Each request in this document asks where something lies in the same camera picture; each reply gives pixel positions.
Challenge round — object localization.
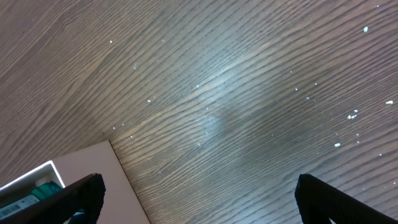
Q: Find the white cardboard box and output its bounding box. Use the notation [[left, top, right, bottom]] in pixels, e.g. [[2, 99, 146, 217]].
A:
[[1, 141, 150, 224]]

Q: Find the green soap packet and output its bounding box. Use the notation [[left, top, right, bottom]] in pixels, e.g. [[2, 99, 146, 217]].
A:
[[0, 181, 85, 224]]

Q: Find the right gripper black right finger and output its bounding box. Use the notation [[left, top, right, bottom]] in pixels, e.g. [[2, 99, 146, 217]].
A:
[[295, 174, 397, 224]]

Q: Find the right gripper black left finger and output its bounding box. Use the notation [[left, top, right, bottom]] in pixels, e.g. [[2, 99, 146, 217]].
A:
[[1, 174, 106, 224]]

